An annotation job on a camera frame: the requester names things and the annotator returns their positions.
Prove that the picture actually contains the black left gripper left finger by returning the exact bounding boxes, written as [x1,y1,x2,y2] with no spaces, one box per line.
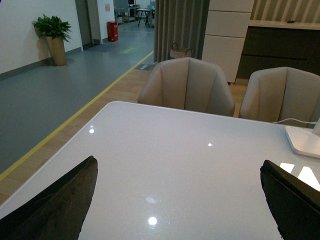
[0,156,98,240]

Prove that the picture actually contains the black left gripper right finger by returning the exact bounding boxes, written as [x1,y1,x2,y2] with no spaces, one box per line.
[260,159,320,240]

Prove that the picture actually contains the white desk lamp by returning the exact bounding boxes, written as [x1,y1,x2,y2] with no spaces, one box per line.
[285,119,320,159]

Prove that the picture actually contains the beige chair right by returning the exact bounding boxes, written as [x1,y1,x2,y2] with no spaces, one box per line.
[239,67,320,128]

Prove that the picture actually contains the beige chair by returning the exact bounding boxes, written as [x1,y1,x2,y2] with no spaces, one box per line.
[239,67,320,128]
[137,57,235,117]

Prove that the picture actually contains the beige chair left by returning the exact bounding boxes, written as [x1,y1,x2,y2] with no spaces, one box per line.
[137,57,235,117]

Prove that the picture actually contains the dark wood counter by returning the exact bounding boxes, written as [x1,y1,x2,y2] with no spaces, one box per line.
[236,25,320,79]

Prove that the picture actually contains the green potted plant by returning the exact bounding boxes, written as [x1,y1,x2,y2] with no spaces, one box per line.
[32,14,71,66]

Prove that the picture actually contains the red bin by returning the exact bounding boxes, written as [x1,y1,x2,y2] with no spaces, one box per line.
[106,21,119,42]

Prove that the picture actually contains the woven basket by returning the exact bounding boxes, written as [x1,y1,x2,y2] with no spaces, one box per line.
[169,42,193,59]

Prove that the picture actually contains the white cabinet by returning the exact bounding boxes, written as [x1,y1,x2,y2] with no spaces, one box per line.
[201,0,254,84]

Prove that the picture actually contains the gray striped curtain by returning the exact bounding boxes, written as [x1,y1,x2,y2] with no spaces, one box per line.
[153,0,210,63]

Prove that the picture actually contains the white lamp cable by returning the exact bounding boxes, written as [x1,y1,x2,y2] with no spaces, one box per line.
[272,117,318,125]

